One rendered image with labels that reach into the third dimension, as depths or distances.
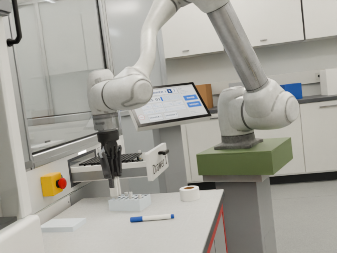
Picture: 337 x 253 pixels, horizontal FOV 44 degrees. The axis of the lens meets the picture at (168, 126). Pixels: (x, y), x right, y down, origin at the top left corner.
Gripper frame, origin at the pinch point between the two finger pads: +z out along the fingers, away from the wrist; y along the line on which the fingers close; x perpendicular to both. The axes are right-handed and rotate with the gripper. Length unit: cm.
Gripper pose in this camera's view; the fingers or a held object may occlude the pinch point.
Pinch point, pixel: (115, 186)
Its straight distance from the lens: 151.6
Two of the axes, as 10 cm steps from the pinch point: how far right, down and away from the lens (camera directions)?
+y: -4.0, 1.2, -9.1
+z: 1.2, 9.9, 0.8
